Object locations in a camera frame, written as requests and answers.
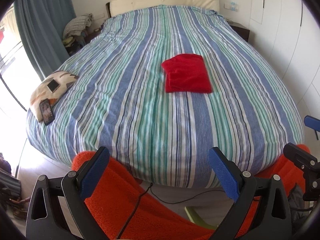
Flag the teal curtain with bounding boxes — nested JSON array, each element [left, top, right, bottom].
[[14, 0, 77, 80]]

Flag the black smartphone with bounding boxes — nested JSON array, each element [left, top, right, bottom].
[[39, 99, 55, 126]]

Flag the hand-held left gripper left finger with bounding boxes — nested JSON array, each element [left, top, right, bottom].
[[26, 146, 110, 240]]

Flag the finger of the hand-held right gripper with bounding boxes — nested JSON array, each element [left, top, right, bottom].
[[304, 115, 320, 140]]

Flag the dark wooden nightstand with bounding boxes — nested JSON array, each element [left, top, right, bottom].
[[230, 21, 250, 43]]

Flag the dark grey cloth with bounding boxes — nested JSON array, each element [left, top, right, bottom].
[[287, 184, 313, 220]]

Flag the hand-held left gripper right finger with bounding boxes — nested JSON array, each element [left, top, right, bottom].
[[208, 147, 292, 240]]

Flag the red t-shirt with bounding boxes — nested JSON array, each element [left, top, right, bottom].
[[161, 54, 213, 94]]

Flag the pile of clothes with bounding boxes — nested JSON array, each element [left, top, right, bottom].
[[62, 14, 94, 39]]

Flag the grey striped cloth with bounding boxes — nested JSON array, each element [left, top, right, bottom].
[[0, 172, 20, 200]]

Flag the white wardrobe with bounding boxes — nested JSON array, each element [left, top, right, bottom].
[[250, 0, 320, 105]]

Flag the light green stool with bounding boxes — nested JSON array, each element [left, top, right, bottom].
[[184, 205, 215, 230]]

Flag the orange fleece cloth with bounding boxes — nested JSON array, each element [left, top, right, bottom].
[[71, 144, 312, 240]]

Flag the striped blue green bed cover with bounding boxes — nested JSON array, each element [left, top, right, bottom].
[[26, 4, 305, 189]]

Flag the dark cluttered nightstand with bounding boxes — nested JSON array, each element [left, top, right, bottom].
[[66, 30, 103, 55]]

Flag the black cable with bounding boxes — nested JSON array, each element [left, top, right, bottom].
[[116, 182, 225, 240]]

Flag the patterned cream pillow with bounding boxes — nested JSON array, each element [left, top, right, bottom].
[[30, 70, 79, 123]]

